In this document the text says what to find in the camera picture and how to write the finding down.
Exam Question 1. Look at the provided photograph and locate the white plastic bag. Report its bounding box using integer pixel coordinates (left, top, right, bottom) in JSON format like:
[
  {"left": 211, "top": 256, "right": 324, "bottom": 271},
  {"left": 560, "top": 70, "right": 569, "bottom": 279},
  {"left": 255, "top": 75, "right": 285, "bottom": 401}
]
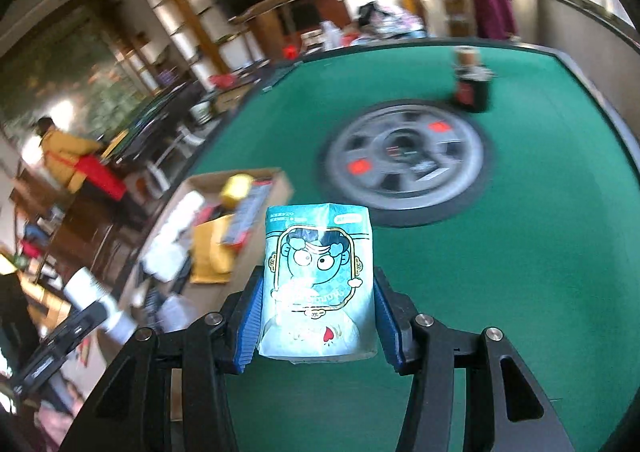
[{"left": 320, "top": 21, "right": 343, "bottom": 50}]

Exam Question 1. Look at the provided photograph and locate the teal cartoon tissue pack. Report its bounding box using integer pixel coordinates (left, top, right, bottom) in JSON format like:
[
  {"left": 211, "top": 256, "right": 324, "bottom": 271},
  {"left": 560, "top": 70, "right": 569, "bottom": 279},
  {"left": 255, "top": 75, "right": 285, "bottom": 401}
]
[{"left": 256, "top": 203, "right": 379, "bottom": 363}]

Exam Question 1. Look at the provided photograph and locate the black jar with cork stopper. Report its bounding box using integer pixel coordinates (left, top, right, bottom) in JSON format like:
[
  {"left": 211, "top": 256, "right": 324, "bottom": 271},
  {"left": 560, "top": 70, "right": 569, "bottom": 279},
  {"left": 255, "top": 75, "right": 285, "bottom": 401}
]
[{"left": 451, "top": 46, "right": 496, "bottom": 113}]

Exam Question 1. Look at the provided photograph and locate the yellow padded packet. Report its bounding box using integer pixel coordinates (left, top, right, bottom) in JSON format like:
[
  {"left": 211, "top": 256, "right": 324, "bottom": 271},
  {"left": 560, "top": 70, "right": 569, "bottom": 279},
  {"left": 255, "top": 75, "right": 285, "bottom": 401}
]
[{"left": 190, "top": 214, "right": 243, "bottom": 285}]

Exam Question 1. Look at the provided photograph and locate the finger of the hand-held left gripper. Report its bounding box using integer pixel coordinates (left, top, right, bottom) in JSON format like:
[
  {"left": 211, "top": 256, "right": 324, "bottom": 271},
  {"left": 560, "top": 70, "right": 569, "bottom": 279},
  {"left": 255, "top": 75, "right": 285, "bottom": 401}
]
[{"left": 10, "top": 303, "right": 110, "bottom": 400}]

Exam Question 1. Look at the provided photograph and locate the cardboard box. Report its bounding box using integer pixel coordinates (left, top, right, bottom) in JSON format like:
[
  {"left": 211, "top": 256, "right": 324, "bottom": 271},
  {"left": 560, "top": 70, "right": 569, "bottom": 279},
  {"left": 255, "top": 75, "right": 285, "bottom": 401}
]
[{"left": 97, "top": 168, "right": 296, "bottom": 348}]

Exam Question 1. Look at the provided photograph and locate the wooden armchair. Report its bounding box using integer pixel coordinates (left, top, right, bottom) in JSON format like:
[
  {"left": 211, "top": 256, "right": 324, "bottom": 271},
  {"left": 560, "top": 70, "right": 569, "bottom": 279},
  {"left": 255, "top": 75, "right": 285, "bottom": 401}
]
[{"left": 227, "top": 0, "right": 331, "bottom": 70}]

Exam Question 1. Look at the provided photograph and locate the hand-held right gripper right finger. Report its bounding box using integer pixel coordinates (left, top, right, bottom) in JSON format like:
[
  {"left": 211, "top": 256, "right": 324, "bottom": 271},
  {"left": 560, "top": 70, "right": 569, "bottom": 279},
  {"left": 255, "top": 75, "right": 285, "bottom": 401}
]
[{"left": 375, "top": 268, "right": 576, "bottom": 452}]

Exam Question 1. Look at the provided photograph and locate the folding mahjong table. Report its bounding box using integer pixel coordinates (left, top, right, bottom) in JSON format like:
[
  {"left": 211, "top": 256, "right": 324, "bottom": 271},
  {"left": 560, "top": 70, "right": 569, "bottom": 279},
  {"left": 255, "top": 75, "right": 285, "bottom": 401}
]
[{"left": 100, "top": 82, "right": 213, "bottom": 200}]

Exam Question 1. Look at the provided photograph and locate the pile of patterned cloth bags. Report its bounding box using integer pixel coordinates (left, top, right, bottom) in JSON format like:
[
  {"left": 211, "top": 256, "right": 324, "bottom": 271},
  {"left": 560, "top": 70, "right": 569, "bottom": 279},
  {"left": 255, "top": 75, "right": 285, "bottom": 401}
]
[{"left": 352, "top": 2, "right": 428, "bottom": 40}]

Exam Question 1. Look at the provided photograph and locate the floral wall mural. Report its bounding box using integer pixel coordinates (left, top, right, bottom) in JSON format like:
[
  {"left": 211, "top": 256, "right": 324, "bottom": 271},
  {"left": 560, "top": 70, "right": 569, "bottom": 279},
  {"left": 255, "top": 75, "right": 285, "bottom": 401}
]
[{"left": 0, "top": 7, "right": 151, "bottom": 133}]

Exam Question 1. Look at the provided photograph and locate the yellow tape roll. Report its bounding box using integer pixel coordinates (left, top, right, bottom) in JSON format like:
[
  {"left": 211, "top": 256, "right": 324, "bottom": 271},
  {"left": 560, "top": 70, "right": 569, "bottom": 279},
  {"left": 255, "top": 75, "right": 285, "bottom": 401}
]
[{"left": 221, "top": 173, "right": 252, "bottom": 208}]

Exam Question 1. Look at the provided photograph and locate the round grey control panel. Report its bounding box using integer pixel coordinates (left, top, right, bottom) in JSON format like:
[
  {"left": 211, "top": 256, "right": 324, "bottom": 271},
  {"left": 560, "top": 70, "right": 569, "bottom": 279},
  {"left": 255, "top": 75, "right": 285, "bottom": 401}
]
[{"left": 317, "top": 99, "right": 493, "bottom": 228}]

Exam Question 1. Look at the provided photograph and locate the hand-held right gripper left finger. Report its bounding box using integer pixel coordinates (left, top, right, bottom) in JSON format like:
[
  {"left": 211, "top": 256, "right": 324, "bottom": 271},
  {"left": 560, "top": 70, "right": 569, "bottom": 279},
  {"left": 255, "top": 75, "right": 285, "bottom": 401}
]
[{"left": 60, "top": 277, "right": 266, "bottom": 452}]

